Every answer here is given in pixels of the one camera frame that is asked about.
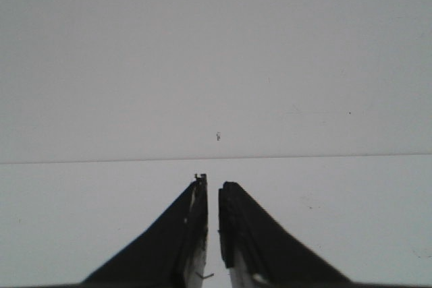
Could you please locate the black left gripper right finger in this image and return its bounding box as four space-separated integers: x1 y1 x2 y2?
219 181 351 284

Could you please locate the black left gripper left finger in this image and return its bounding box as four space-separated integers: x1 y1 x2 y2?
83 174 208 284

